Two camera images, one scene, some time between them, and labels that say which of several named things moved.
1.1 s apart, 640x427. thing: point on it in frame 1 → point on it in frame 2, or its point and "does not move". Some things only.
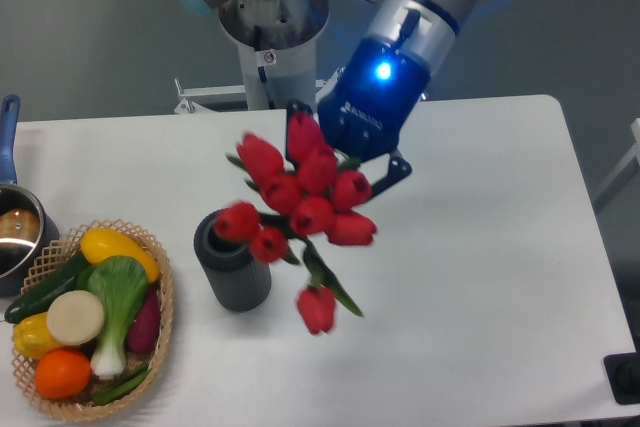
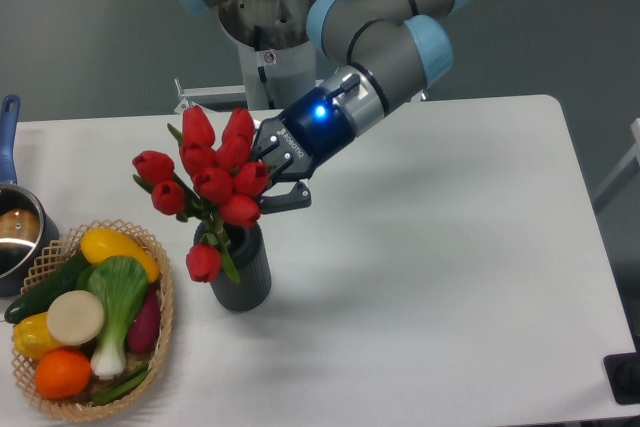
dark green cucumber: x=38 y=298 does not move
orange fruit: x=62 y=373 does not move
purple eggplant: x=143 y=332 does not move
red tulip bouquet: x=308 y=195 → x=213 y=179
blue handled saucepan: x=28 y=228 does not move
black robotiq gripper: x=365 y=111 → x=311 y=131
